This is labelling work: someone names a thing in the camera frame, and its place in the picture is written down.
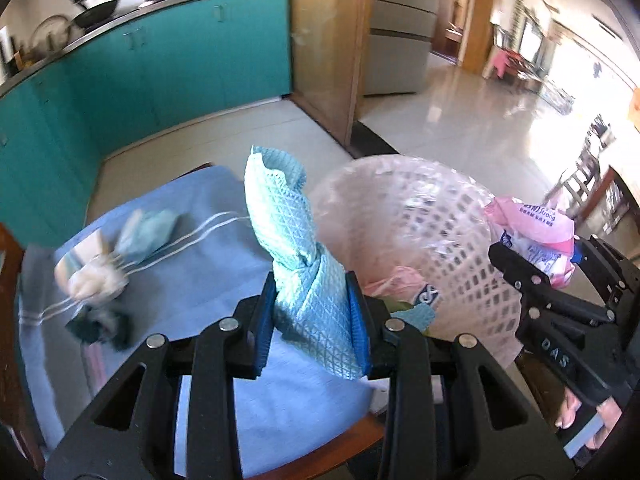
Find small pink plastic bag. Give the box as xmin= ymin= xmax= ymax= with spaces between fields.
xmin=484 ymin=197 xmax=575 ymax=288

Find blue wipe cloth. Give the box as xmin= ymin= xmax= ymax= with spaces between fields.
xmin=244 ymin=146 xmax=363 ymax=379

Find light blue face mask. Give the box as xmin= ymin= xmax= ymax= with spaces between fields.
xmin=114 ymin=209 xmax=179 ymax=263

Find black plastic bag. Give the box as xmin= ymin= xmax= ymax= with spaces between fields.
xmin=65 ymin=304 xmax=132 ymax=351

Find white tissue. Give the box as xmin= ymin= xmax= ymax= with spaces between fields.
xmin=66 ymin=255 xmax=129 ymax=307

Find green vegetable leaves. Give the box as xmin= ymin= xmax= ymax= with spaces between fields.
xmin=383 ymin=297 xmax=413 ymax=318

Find large pink plastic bag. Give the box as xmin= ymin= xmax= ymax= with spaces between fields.
xmin=363 ymin=266 xmax=426 ymax=304

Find white blue ointment box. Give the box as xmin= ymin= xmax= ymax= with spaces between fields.
xmin=412 ymin=283 xmax=440 ymax=309

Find white blue paper cup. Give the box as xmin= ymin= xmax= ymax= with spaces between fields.
xmin=54 ymin=229 xmax=111 ymax=290

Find white mesh trash basket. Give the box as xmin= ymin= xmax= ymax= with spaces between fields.
xmin=310 ymin=155 xmax=522 ymax=366

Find teal kitchen cabinets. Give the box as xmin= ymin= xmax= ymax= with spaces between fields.
xmin=1 ymin=0 xmax=292 ymax=246

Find person's right hand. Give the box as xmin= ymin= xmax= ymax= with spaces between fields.
xmin=554 ymin=388 xmax=622 ymax=457

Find blue striped cloth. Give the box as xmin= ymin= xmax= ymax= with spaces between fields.
xmin=16 ymin=164 xmax=392 ymax=478

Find black door mat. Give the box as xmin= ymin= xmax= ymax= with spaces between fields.
xmin=346 ymin=120 xmax=399 ymax=159

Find brown wooden chair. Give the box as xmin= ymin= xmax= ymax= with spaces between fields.
xmin=0 ymin=161 xmax=392 ymax=480

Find grey refrigerator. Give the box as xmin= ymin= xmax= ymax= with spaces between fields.
xmin=363 ymin=0 xmax=439 ymax=96

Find wooden framed glass door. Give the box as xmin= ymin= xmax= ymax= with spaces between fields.
xmin=290 ymin=0 xmax=371 ymax=148

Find black wok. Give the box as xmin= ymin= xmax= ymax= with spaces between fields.
xmin=73 ymin=0 xmax=119 ymax=30

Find round metal pot lid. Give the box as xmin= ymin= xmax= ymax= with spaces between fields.
xmin=29 ymin=14 xmax=72 ymax=56

